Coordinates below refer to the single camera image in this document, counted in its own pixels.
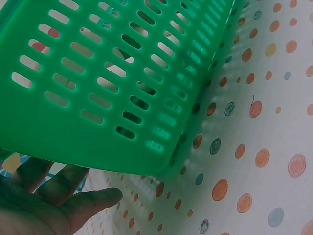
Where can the person's left hand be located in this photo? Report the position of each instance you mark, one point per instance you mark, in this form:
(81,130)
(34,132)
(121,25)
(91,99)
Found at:
(36,210)

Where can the green plastic mesh basket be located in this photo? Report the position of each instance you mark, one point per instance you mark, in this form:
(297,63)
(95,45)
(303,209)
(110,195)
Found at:
(97,122)

